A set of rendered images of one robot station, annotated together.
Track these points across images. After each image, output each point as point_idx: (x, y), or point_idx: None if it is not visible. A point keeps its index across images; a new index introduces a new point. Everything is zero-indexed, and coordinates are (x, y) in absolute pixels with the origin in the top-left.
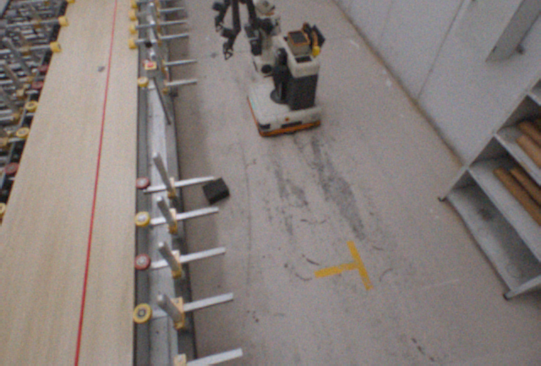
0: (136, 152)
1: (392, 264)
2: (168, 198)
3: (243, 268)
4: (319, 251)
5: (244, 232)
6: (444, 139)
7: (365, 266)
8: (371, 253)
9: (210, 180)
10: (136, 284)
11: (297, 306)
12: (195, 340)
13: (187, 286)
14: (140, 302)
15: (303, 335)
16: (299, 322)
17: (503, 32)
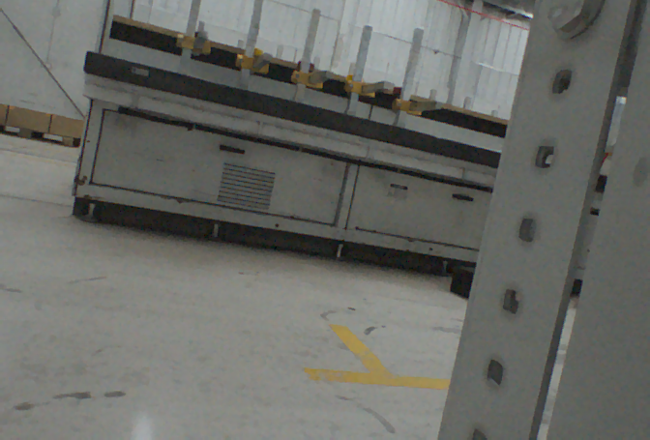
0: (442, 104)
1: (411, 438)
2: (393, 102)
3: (337, 284)
4: (402, 342)
5: (409, 298)
6: None
7: (383, 387)
8: (440, 409)
9: (433, 102)
10: (284, 78)
11: (263, 298)
12: (222, 100)
13: (283, 99)
14: (267, 89)
15: (201, 289)
16: (229, 292)
17: None
